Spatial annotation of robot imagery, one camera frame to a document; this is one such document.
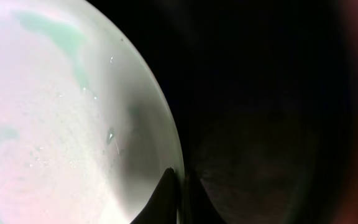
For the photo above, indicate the mint green plate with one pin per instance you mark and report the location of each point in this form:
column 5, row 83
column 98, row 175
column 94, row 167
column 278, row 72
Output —
column 85, row 130

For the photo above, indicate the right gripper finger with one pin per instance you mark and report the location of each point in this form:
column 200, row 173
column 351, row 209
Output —
column 163, row 204

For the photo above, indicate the round black tray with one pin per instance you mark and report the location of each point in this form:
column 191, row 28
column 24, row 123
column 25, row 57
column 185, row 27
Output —
column 260, row 94

